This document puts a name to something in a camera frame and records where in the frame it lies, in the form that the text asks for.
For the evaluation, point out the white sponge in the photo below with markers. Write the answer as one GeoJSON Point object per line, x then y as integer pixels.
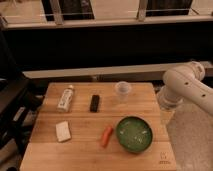
{"type": "Point", "coordinates": [62, 131]}

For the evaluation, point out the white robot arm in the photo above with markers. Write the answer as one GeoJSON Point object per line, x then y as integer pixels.
{"type": "Point", "coordinates": [185, 82]}

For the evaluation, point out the clear plastic cup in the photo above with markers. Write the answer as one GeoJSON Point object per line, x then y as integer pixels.
{"type": "Point", "coordinates": [122, 89]}

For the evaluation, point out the green ceramic bowl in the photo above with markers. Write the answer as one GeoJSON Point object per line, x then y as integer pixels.
{"type": "Point", "coordinates": [134, 134]}

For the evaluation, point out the black rectangular block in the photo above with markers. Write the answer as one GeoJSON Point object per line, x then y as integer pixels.
{"type": "Point", "coordinates": [94, 103]}

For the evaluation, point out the white plastic bottle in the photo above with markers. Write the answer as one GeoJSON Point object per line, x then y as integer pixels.
{"type": "Point", "coordinates": [65, 100]}

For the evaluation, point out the orange carrot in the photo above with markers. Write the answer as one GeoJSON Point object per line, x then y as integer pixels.
{"type": "Point", "coordinates": [106, 135]}

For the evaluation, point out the wooden cutting board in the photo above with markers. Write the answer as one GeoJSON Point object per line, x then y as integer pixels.
{"type": "Point", "coordinates": [83, 151]}

